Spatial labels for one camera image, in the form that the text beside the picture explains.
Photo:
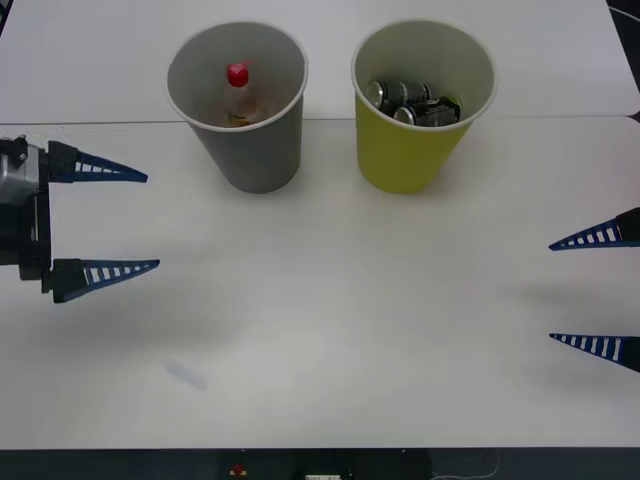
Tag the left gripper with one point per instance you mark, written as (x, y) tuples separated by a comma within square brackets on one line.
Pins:
[(25, 235)]

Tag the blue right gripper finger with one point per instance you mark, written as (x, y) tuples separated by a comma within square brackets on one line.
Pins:
[(607, 347), (607, 235)]

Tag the clear bottle with red cap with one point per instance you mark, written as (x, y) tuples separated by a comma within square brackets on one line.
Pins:
[(240, 95)]

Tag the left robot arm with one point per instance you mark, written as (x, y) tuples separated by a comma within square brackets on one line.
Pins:
[(17, 170)]

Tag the grey plastic bin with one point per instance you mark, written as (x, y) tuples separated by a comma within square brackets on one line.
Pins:
[(255, 155)]

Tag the yellow-green plastic bin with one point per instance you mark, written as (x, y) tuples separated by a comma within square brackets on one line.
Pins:
[(400, 155)]

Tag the black drink can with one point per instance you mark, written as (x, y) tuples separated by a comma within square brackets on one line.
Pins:
[(400, 91)]

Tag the red button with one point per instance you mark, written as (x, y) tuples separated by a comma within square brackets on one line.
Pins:
[(238, 470)]

